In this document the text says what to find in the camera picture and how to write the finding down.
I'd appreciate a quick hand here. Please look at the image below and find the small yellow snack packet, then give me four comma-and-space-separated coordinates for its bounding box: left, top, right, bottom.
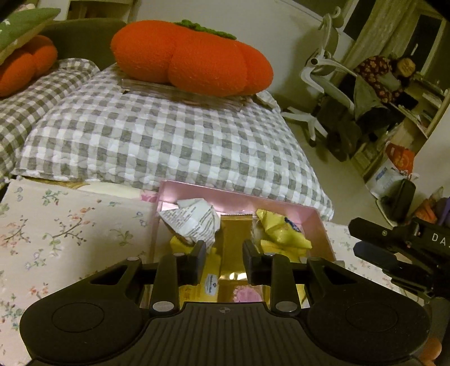
255, 208, 313, 249

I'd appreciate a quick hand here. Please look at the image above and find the green snowflake pillow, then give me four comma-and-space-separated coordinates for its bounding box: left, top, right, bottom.
0, 7, 61, 63

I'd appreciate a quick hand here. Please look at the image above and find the pink cardboard box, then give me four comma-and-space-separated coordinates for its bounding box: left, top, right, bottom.
149, 180, 337, 305

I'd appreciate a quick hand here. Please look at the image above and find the small orange pumpkin cushion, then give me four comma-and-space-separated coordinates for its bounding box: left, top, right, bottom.
0, 35, 59, 98

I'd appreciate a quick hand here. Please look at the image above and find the pink snack packet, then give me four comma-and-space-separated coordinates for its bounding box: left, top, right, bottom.
234, 285, 265, 304

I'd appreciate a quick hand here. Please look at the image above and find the flower patterned garment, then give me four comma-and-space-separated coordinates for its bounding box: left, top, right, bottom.
354, 54, 416, 103

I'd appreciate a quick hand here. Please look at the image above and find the dark green sofa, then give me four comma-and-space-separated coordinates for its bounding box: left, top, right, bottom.
38, 19, 131, 63

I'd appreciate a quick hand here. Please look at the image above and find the black case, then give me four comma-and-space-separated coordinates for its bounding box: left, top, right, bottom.
381, 178, 418, 222

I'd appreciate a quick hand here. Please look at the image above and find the orange shopping bag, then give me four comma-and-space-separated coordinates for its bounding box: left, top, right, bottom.
385, 142, 416, 174

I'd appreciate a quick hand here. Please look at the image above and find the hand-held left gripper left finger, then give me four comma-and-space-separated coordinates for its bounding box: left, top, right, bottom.
74, 241, 208, 315

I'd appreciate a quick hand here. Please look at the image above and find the white printed packet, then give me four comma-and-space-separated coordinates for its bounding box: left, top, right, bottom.
157, 198, 222, 249

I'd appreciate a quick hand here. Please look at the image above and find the grey checkered blanket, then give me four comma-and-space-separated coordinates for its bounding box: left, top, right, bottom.
0, 58, 102, 181

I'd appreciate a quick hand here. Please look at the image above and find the large yellow snack packet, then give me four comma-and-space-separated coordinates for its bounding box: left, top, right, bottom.
170, 235, 221, 304

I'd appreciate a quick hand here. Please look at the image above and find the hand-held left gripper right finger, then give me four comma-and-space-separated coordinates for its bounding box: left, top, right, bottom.
242, 240, 377, 314

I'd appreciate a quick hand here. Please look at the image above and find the white shopping bag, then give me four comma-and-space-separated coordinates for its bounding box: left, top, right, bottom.
366, 168, 406, 198

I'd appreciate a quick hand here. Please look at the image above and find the wooden shelf unit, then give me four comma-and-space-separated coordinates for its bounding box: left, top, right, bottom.
352, 0, 450, 177

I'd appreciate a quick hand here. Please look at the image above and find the white office chair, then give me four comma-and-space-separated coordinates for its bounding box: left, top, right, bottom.
281, 7, 356, 141

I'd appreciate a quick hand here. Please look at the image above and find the grey checkered pillow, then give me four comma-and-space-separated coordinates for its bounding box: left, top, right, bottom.
12, 67, 334, 219

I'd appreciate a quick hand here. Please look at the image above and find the large orange pumpkin cushion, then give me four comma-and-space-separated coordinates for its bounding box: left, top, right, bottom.
111, 19, 274, 96

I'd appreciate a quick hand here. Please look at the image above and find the clear flat plastic tray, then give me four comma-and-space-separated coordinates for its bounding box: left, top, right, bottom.
121, 78, 248, 110

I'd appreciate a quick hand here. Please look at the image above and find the floral bed sheet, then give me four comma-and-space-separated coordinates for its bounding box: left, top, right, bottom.
0, 176, 433, 366

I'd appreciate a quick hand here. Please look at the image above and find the gold snack bar packet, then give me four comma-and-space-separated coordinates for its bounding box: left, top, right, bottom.
220, 215, 254, 280

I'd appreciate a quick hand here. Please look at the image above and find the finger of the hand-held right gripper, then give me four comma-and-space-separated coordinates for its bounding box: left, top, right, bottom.
348, 217, 400, 247
352, 241, 400, 272

